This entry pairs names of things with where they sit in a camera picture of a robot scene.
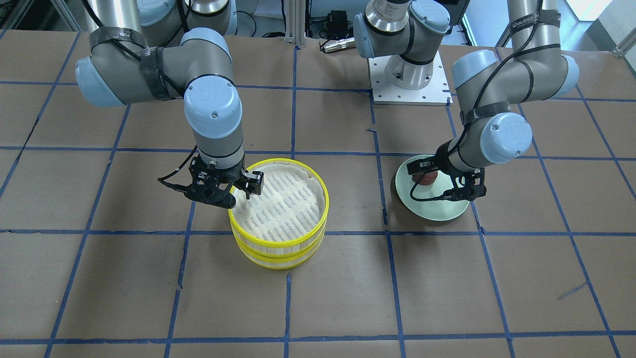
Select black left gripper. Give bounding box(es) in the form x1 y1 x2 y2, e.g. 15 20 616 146
406 141 487 201

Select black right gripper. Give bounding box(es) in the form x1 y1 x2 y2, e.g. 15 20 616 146
184 156 264 209

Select brown bun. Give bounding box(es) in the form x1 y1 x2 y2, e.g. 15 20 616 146
412 171 439 186

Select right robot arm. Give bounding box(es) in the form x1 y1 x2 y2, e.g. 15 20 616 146
75 0 264 209

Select yellow bamboo steamer bottom layer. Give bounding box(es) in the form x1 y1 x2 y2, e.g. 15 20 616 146
232 228 325 270

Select light green plate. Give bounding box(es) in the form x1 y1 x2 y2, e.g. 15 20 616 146
391 155 471 222

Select silver flashlight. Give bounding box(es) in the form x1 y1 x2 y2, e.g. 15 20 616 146
319 38 356 54

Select black power adapter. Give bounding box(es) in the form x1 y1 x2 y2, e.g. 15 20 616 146
327 10 348 30

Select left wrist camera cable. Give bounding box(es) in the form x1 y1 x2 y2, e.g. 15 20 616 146
410 174 455 202

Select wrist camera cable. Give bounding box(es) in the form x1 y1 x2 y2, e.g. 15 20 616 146
410 174 455 202
157 147 199 192

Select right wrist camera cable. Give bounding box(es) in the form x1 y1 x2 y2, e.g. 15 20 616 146
157 147 199 192

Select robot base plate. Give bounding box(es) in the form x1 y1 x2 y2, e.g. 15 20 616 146
368 53 453 106

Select aluminium frame post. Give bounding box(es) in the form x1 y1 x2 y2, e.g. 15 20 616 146
282 0 309 48

